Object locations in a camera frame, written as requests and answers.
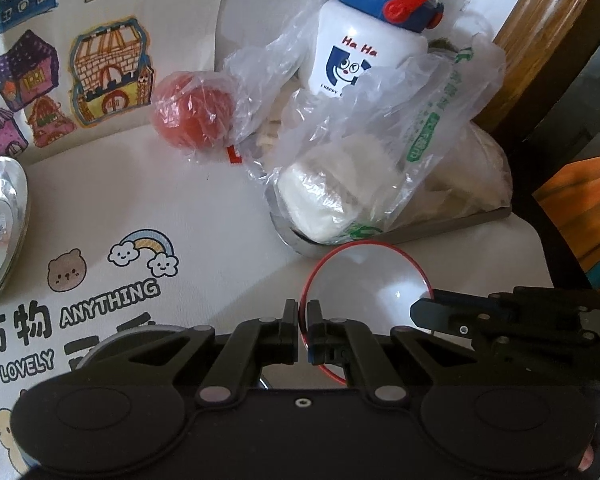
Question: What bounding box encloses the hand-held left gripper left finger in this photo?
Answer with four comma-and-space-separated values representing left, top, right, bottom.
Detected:
120, 299, 300, 408

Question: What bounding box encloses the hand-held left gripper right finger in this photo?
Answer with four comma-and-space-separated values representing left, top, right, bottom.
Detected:
306, 299, 481, 408

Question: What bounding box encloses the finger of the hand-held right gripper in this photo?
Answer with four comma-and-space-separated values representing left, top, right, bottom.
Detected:
487, 286, 600, 322
410, 290, 523, 348

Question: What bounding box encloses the red-rimmed white plate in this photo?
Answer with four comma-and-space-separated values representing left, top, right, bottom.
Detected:
301, 242, 434, 386

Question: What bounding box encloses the large steel plate with sticker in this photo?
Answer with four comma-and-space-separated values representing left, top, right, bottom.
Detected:
0, 156, 32, 312

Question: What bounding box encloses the steel tray under buns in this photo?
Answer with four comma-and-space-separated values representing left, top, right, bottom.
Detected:
270, 204, 512, 259

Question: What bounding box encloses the orange picture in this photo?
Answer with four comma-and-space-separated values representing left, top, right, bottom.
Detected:
532, 152, 600, 291

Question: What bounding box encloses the white steamed bun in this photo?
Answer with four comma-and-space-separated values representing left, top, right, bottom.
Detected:
277, 135, 411, 242

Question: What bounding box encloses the green-printed plastic bag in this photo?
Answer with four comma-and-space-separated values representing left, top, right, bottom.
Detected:
245, 5, 512, 247

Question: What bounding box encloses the white printed tablecloth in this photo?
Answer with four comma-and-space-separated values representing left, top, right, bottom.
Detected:
0, 110, 553, 456

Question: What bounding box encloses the red tomato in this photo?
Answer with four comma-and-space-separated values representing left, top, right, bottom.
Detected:
151, 72, 237, 151

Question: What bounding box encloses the white bottle with blue lid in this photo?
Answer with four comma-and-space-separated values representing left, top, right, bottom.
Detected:
305, 0, 461, 98

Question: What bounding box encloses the colourful houses drawing paper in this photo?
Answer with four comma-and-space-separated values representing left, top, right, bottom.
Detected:
0, 0, 231, 166

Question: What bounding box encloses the wooden post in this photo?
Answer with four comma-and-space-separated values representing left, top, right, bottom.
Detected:
492, 0, 600, 128

